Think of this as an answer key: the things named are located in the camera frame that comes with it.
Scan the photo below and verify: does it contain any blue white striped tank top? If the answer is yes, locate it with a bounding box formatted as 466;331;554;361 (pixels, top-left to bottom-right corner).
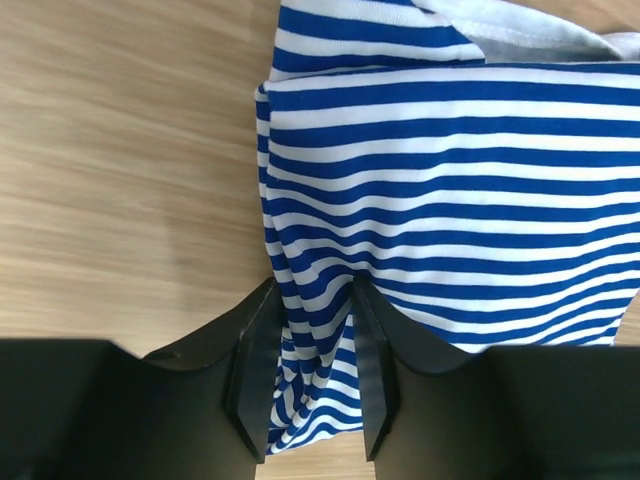
255;1;639;454

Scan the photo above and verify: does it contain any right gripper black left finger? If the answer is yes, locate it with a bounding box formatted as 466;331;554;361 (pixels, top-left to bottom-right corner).
1;279;284;479

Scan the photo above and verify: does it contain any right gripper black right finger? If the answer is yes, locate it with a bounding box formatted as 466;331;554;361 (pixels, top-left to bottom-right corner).
352;280;639;479

